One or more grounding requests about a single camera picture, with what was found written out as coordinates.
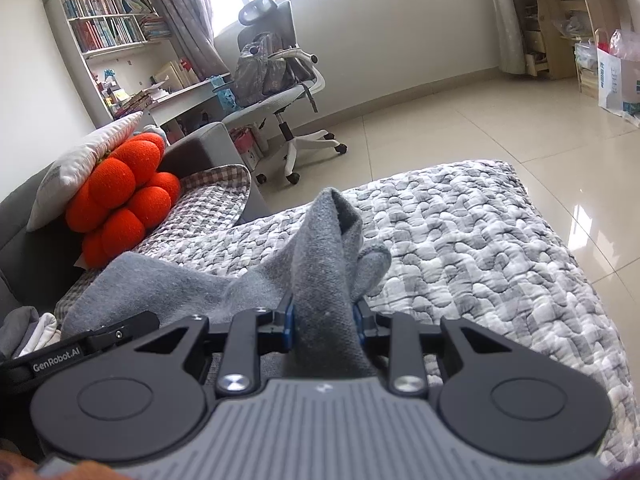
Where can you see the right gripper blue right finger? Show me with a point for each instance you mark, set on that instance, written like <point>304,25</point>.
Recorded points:
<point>366,325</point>

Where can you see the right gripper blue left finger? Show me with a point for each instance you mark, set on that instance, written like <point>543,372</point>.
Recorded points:
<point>283,322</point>

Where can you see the grey knitted cat sweater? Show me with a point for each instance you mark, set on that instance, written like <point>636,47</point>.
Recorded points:
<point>326,266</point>

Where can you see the stack of folded clothes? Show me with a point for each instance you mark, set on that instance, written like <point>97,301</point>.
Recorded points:
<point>25,330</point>

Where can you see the grey white quilted bedspread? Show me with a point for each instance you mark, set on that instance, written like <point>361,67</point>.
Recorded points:
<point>466,242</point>

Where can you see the grey checkered blanket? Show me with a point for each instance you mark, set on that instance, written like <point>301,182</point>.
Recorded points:
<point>211,200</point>

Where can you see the orange pumpkin cushion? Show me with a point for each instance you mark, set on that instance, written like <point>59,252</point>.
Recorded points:
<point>123,199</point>

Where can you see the white pillow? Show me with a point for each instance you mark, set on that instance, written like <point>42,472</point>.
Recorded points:
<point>70,171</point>

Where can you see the white desk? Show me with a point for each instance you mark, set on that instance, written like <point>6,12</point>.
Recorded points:
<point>170,107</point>

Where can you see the grey backpack on chair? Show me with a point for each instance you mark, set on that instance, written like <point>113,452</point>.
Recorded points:
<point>260,74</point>

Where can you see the white office chair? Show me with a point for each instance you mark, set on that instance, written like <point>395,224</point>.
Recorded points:
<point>269,16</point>

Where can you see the right beige curtain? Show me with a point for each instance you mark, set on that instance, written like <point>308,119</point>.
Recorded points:
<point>510,41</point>

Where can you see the left grey curtain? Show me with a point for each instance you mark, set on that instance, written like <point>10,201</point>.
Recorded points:
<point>190,22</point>

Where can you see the white bookshelf with books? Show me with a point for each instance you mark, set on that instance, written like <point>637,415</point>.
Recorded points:
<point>118,53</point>

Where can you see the white blue cardboard box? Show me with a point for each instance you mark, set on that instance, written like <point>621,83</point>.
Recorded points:
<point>618,73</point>

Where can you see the wooden desk shelf unit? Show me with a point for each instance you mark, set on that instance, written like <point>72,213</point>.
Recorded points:
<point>560,38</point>

